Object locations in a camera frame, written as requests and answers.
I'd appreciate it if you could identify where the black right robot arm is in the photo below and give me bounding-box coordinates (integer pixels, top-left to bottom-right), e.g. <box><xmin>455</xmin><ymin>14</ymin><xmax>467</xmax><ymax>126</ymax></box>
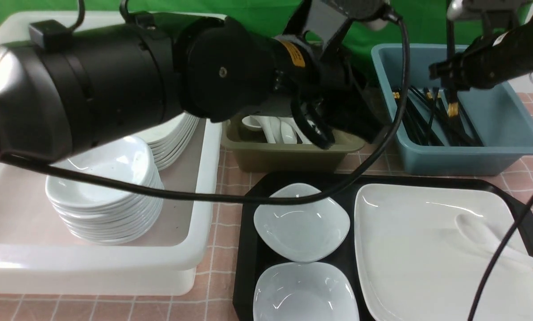
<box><xmin>429</xmin><ymin>0</ymin><xmax>533</xmax><ymax>91</ymax></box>

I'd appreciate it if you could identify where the black chopsticks pair gold band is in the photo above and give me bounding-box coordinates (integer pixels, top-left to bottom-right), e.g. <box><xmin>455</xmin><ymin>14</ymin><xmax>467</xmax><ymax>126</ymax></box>
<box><xmin>444</xmin><ymin>87</ymin><xmax>459</xmax><ymax>119</ymax></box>

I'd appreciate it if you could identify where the stack of white square plates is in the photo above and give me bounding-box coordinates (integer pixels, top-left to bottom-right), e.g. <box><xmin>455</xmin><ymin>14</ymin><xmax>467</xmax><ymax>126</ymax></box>
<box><xmin>134</xmin><ymin>112</ymin><xmax>200</xmax><ymax>171</ymax></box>

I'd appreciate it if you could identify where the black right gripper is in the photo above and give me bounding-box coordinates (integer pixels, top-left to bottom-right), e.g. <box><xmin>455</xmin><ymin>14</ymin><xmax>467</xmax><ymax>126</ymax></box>
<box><xmin>429</xmin><ymin>42</ymin><xmax>498</xmax><ymax>91</ymax></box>

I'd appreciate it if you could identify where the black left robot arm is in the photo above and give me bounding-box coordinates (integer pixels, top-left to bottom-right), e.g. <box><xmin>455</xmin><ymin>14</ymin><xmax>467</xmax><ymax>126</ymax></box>
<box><xmin>0</xmin><ymin>13</ymin><xmax>384</xmax><ymax>163</ymax></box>

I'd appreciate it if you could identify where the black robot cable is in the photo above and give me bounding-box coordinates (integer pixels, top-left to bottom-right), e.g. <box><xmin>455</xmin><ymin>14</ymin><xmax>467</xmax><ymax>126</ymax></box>
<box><xmin>0</xmin><ymin>9</ymin><xmax>411</xmax><ymax>206</ymax></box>

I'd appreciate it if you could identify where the blue plastic bin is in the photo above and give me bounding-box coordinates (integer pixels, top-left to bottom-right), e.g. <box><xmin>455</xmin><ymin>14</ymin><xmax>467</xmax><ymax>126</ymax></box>
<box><xmin>372</xmin><ymin>43</ymin><xmax>533</xmax><ymax>177</ymax></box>

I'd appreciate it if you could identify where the large white square plate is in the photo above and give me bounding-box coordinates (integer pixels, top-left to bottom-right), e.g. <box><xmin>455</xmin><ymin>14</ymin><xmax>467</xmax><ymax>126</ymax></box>
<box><xmin>354</xmin><ymin>183</ymin><xmax>533</xmax><ymax>321</ymax></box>

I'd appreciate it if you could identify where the small white bowl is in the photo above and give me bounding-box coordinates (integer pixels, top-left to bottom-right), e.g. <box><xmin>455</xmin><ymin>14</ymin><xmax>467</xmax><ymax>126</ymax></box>
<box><xmin>253</xmin><ymin>262</ymin><xmax>360</xmax><ymax>321</ymax></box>
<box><xmin>253</xmin><ymin>198</ymin><xmax>351</xmax><ymax>263</ymax></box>

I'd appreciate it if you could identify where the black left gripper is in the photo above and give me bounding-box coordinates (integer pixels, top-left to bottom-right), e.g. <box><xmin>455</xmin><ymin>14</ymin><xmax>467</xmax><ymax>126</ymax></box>
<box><xmin>289</xmin><ymin>38</ymin><xmax>385</xmax><ymax>150</ymax></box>

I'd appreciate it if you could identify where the black chopsticks bundle in bin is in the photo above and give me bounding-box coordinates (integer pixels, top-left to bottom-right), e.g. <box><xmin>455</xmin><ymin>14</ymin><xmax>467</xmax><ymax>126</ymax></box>
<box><xmin>402</xmin><ymin>86</ymin><xmax>485</xmax><ymax>148</ymax></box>

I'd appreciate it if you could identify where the stack of small white bowls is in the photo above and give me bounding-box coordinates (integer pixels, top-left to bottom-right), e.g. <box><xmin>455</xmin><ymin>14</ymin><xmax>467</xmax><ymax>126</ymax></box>
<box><xmin>45</xmin><ymin>136</ymin><xmax>164</xmax><ymax>245</ymax></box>

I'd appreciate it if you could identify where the white ceramic soup spoon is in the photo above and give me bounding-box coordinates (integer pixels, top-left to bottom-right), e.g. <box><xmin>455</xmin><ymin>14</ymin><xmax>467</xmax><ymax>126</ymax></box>
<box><xmin>454</xmin><ymin>214</ymin><xmax>533</xmax><ymax>268</ymax></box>

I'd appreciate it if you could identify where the pink checkered tablecloth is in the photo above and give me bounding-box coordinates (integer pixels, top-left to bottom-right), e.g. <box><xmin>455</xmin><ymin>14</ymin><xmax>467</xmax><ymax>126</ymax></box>
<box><xmin>0</xmin><ymin>89</ymin><xmax>533</xmax><ymax>321</ymax></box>

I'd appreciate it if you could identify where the large white plastic tub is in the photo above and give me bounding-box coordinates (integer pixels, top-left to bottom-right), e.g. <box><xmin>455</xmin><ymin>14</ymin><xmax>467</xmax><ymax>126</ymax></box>
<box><xmin>0</xmin><ymin>12</ymin><xmax>222</xmax><ymax>296</ymax></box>

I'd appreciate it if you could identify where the white soup spoons pile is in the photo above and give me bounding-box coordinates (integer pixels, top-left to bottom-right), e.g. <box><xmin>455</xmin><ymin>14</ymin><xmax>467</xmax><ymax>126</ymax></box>
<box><xmin>242</xmin><ymin>115</ymin><xmax>312</xmax><ymax>144</ymax></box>

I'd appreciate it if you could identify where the green cloth backdrop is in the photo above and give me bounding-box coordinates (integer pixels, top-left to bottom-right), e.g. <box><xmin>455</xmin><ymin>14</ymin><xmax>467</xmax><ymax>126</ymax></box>
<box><xmin>0</xmin><ymin>0</ymin><xmax>533</xmax><ymax>85</ymax></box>

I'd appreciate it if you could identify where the olive green plastic bin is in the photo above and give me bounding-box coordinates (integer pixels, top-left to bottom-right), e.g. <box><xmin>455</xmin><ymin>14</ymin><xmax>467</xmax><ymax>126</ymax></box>
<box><xmin>221</xmin><ymin>115</ymin><xmax>365</xmax><ymax>173</ymax></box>

